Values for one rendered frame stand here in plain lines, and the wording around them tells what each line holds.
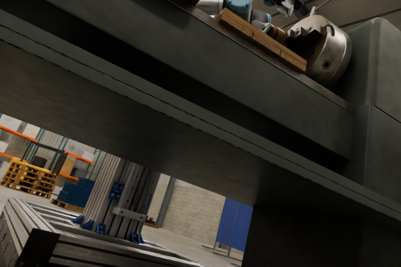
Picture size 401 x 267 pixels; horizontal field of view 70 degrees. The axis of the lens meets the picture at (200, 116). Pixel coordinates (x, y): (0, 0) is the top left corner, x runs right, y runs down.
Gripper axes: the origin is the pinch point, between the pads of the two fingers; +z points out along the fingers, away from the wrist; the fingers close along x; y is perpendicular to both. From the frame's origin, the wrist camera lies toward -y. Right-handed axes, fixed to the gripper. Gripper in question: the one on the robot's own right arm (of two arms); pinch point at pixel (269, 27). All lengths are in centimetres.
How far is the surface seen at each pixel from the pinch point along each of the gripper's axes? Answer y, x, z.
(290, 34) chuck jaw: -7.5, -0.3, 2.9
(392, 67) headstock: -40.9, -3.1, 17.8
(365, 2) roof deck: -512, 650, -370
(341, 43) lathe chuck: -22.2, -0.6, 12.0
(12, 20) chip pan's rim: 57, -53, 28
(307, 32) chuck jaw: -11.3, 0.6, 6.6
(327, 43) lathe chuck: -16.1, -4.1, 11.7
